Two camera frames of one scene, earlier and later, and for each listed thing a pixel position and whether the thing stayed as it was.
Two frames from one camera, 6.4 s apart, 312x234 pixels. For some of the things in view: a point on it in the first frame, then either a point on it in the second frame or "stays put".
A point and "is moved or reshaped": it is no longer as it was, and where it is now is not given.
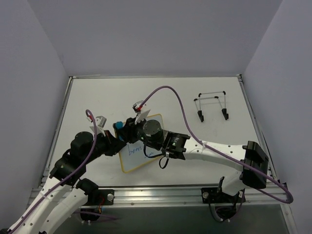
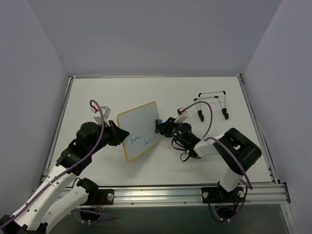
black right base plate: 216,195 stays put
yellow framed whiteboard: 132,155 is moved or reshaped
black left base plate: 103,197 stays put
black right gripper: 130,131 to 165,126
